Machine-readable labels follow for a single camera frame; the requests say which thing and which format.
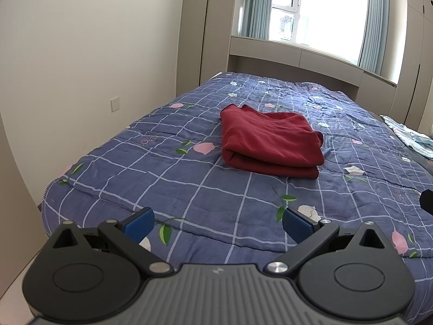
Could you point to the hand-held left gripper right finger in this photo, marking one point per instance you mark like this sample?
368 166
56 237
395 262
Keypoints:
297 225

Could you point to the blue checked floral quilt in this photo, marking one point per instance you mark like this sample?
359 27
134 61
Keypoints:
169 162

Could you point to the beige window seat cabinet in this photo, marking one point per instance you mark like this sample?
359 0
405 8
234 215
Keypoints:
270 52

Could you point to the white wall socket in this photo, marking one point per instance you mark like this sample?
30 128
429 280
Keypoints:
115 104

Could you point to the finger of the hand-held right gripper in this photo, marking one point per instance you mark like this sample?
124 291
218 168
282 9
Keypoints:
427 201

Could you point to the red long-sleeve shirt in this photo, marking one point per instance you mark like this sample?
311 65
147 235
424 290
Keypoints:
270 142

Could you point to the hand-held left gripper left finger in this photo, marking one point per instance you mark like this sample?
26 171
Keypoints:
139 225

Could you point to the blue-grey curtain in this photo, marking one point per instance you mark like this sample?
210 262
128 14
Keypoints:
257 3
373 23

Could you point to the light blue cloth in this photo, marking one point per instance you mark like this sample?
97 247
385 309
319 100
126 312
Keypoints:
412 138

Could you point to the tall beige wardrobe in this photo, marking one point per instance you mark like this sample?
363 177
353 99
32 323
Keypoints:
192 40
416 57

